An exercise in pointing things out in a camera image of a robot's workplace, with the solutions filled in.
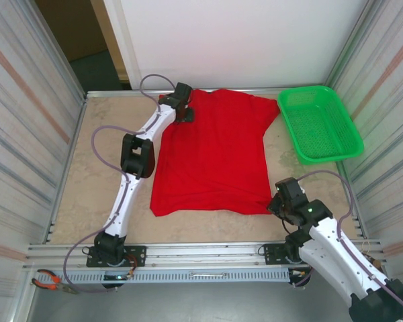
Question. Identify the red t-shirt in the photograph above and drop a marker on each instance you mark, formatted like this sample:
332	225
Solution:
215	151

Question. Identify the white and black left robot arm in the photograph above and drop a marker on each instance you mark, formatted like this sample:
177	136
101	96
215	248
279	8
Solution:
127	198

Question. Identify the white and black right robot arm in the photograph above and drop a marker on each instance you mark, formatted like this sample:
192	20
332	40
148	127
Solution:
339	255

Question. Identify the green plastic mesh basket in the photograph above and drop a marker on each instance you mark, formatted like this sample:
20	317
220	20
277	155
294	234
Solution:
319	127

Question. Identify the small black controller board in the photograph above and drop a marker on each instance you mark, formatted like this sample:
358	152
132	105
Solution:
297	273
115	279

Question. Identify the silver wrench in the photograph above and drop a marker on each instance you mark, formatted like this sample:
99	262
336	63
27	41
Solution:
208	275

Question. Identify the brown board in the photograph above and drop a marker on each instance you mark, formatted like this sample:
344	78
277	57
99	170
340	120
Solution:
74	27

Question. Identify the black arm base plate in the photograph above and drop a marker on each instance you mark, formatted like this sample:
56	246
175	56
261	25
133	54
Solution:
137	255
273	253

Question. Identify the aluminium table frame bar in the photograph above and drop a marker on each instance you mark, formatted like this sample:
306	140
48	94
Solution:
121	93

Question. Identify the aluminium mounting rail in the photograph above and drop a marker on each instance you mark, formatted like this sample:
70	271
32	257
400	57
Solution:
205	251

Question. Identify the beige door frame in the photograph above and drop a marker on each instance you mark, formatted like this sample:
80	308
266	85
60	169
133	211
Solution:
108	33

